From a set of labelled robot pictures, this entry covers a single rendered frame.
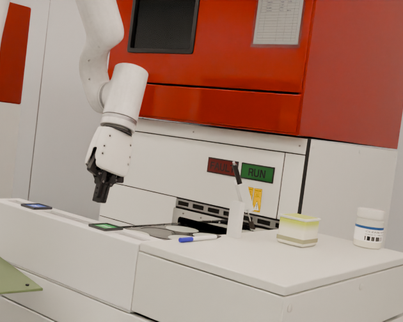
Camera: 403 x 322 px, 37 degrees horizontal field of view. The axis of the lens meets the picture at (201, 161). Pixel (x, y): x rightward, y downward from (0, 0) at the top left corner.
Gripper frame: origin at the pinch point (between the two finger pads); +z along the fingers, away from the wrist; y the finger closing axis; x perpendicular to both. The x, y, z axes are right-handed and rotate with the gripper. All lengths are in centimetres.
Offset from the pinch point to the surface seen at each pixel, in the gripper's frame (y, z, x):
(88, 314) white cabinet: -1.4, 26.6, 4.0
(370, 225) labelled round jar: -50, -7, 43
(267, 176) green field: -53, -20, 8
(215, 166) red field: -52, -23, -11
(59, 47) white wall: -160, -155, -288
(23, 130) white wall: -177, -93, -331
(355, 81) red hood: -70, -57, 22
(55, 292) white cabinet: -0.3, 23.7, -7.4
